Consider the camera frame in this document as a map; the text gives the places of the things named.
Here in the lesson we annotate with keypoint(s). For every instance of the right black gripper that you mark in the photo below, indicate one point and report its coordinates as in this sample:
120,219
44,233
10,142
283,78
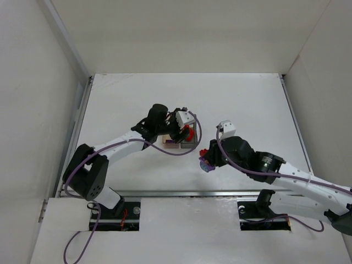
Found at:
213,155

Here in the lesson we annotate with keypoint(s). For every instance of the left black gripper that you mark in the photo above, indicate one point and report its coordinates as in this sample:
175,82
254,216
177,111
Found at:
177,132

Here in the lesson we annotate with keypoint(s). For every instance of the red curved lego brick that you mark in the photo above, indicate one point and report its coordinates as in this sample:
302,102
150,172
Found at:
191,133

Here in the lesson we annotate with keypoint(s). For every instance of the red flower lego piece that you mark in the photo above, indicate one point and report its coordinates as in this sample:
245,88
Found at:
203,152

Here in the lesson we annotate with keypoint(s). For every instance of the purple lego piece with butterfly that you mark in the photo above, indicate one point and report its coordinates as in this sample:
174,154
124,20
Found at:
207,165

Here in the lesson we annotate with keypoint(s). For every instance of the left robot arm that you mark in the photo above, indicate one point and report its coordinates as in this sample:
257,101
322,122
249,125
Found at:
87,170

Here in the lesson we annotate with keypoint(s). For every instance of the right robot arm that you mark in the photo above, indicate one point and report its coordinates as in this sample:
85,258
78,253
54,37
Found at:
266,170

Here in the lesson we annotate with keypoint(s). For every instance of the grey transparent container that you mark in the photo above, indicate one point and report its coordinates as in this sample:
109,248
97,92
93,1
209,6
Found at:
192,144

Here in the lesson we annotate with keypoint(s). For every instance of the amber transparent container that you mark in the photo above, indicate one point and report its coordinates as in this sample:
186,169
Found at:
169,146

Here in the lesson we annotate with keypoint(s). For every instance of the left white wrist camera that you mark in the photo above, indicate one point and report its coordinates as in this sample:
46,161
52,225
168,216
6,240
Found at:
183,118

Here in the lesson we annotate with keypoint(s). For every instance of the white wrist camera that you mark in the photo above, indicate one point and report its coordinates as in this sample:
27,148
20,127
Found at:
183,118
225,129

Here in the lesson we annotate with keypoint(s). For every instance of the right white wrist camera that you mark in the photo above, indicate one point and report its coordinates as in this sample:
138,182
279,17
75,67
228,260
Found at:
225,129

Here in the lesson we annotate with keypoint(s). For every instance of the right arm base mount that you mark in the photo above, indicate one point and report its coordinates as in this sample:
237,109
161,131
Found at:
256,215

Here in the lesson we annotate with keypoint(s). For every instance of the aluminium right rail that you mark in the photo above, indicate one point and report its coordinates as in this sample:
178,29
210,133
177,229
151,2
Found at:
291,110

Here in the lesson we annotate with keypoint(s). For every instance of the aluminium rail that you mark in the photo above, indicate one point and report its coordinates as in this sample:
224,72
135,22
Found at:
188,193
291,110
71,140

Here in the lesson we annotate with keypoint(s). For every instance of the aluminium front rail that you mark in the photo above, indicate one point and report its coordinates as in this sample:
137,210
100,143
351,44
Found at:
188,193

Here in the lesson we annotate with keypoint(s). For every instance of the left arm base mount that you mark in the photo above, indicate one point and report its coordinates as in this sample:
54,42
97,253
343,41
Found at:
128,220

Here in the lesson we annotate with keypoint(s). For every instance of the aluminium left rail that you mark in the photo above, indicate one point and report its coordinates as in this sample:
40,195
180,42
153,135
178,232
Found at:
71,140

